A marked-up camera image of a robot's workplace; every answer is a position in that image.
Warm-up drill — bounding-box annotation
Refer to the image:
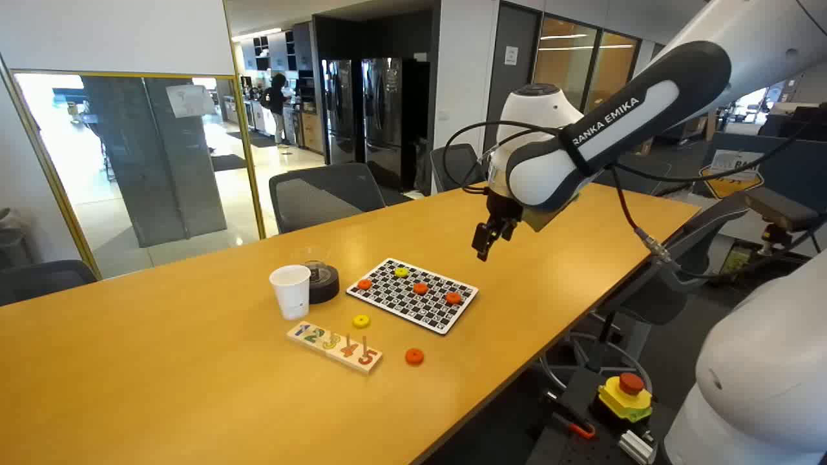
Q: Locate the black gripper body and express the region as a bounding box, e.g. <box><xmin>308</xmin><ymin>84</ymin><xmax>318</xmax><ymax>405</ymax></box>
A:
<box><xmin>481</xmin><ymin>191</ymin><xmax>525</xmax><ymax>240</ymax></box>

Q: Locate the white paper cup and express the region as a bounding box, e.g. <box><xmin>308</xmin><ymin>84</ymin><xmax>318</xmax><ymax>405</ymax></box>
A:
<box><xmin>265</xmin><ymin>262</ymin><xmax>312</xmax><ymax>324</ymax></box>

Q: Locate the steel refrigerator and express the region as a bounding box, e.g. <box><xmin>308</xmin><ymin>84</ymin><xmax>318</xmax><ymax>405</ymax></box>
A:
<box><xmin>318</xmin><ymin>58</ymin><xmax>358</xmax><ymax>166</ymax></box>
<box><xmin>358</xmin><ymin>54</ymin><xmax>405</xmax><ymax>183</ymax></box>

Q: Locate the small white grey box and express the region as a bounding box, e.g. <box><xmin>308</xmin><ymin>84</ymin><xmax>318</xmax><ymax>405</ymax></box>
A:
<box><xmin>617</xmin><ymin>426</ymin><xmax>660</xmax><ymax>465</ymax></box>

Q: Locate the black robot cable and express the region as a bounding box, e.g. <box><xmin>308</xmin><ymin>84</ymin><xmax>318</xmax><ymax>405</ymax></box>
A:
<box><xmin>440</xmin><ymin>117</ymin><xmax>809</xmax><ymax>266</ymax></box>

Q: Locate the yellow framed glass partition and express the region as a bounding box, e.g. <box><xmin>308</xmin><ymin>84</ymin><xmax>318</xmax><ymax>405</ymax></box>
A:
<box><xmin>0</xmin><ymin>54</ymin><xmax>269</xmax><ymax>281</ymax></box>

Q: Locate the person in dark clothes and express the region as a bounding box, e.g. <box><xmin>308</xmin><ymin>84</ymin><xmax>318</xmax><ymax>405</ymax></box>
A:
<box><xmin>264</xmin><ymin>73</ymin><xmax>291</xmax><ymax>144</ymax></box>

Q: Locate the wooden number puzzle board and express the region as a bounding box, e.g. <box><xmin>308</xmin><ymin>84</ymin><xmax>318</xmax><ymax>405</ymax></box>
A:
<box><xmin>283</xmin><ymin>321</ymin><xmax>384</xmax><ymax>377</ymax></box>

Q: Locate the black office chair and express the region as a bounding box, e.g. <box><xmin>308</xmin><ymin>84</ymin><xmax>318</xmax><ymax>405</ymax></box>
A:
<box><xmin>537</xmin><ymin>193</ymin><xmax>754</xmax><ymax>398</ymax></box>

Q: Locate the black orange handled clamp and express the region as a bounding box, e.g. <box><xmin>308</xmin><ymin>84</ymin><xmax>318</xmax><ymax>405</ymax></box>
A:
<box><xmin>542</xmin><ymin>391</ymin><xmax>600</xmax><ymax>444</ymax></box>

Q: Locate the black white marker board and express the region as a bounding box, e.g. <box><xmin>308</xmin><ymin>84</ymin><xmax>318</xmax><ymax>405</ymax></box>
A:
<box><xmin>343</xmin><ymin>255</ymin><xmax>481</xmax><ymax>338</ymax></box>

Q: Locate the black tape roll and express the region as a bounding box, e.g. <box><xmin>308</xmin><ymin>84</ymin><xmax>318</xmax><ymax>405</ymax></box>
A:
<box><xmin>305</xmin><ymin>262</ymin><xmax>342</xmax><ymax>306</ymax></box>

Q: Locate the black floor mat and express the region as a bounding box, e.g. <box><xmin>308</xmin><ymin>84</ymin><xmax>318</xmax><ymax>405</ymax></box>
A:
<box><xmin>210</xmin><ymin>152</ymin><xmax>251</xmax><ymax>173</ymax></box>

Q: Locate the white paper sheet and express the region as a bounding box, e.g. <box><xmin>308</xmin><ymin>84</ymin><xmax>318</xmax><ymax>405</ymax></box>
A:
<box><xmin>165</xmin><ymin>84</ymin><xmax>216</xmax><ymax>121</ymax></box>

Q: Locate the yellow red emergency stop button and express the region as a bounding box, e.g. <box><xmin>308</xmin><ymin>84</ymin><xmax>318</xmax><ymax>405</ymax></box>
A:
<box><xmin>596</xmin><ymin>369</ymin><xmax>657</xmax><ymax>425</ymax></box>

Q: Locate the dark grey office chair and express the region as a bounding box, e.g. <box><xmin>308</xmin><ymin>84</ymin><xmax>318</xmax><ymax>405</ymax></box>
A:
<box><xmin>0</xmin><ymin>258</ymin><xmax>97</xmax><ymax>307</ymax></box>
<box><xmin>265</xmin><ymin>160</ymin><xmax>388</xmax><ymax>235</ymax></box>
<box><xmin>428</xmin><ymin>142</ymin><xmax>486</xmax><ymax>193</ymax></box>

